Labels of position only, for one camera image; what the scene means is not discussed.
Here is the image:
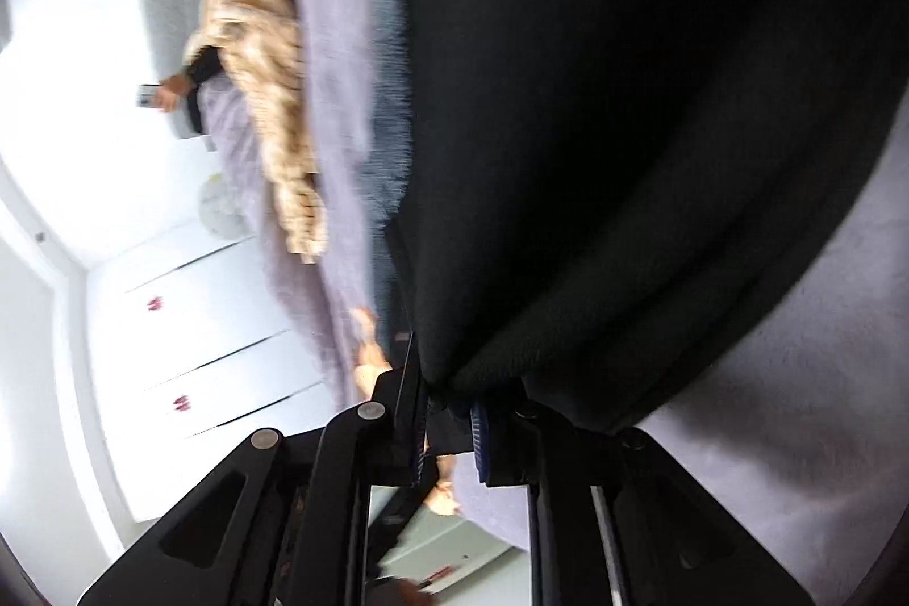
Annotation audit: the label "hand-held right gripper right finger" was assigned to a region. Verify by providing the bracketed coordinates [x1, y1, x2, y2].
[467, 394, 819, 606]

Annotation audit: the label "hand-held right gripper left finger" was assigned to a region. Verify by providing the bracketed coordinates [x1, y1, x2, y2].
[78, 331, 428, 606]

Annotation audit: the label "black pants with floral bands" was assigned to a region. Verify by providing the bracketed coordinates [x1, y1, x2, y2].
[376, 0, 909, 437]

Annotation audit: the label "another person's forearm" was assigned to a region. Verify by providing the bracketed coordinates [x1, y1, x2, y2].
[185, 45, 226, 90]

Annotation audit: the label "white wardrobe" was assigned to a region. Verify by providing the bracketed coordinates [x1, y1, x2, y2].
[84, 221, 372, 525]

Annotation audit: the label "lavender embossed blanket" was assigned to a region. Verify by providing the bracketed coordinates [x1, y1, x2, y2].
[191, 0, 909, 579]

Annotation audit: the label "cream striped garment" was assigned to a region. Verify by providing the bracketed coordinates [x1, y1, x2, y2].
[183, 0, 331, 261]

